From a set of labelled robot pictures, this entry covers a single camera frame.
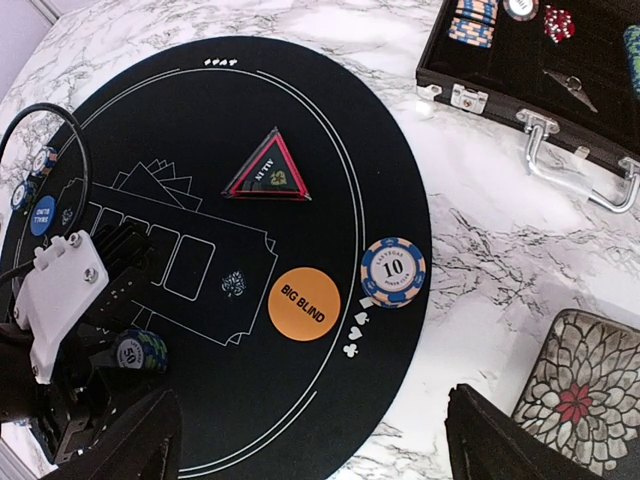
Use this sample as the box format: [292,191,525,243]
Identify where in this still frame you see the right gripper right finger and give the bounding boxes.
[445,384,598,480]

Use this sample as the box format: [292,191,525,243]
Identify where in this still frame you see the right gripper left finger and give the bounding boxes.
[45,390,182,480]

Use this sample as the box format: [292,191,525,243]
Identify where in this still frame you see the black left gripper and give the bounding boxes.
[32,224,162,465]

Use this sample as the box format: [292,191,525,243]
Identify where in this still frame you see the blue small blind button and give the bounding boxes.
[29,195,56,237]

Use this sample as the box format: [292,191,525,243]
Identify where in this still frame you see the orange big blind button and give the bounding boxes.
[267,267,341,342]

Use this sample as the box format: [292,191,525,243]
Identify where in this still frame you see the small green fifty chip stack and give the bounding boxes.
[10,180,36,211]

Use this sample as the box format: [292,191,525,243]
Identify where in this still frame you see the small blue ten chip stack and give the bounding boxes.
[31,146,58,178]

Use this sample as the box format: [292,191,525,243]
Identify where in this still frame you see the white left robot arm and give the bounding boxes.
[1,222,168,466]

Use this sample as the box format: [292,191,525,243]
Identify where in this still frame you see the black floral rectangular tray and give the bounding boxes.
[512,309,639,479]

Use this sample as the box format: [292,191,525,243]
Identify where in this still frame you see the round black poker mat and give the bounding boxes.
[0,35,434,480]

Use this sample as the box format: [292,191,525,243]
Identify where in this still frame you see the black poker chip case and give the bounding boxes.
[416,1,639,213]

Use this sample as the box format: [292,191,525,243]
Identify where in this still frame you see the blue chips in case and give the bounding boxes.
[448,0,498,49]

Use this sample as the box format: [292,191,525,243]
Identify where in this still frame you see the green chips in case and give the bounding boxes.
[623,24,640,98]

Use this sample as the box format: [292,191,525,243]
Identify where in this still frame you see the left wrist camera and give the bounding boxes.
[14,230,109,384]

